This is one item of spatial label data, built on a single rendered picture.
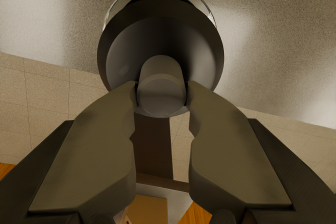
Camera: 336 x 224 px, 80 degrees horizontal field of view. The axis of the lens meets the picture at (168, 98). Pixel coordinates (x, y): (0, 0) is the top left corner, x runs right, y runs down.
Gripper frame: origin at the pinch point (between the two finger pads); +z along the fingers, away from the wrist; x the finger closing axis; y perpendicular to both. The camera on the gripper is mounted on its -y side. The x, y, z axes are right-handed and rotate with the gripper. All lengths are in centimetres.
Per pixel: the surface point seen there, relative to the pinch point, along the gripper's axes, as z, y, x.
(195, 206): 105, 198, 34
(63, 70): 124, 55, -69
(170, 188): 30, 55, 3
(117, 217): 30, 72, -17
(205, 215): 98, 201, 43
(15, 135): 123, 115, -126
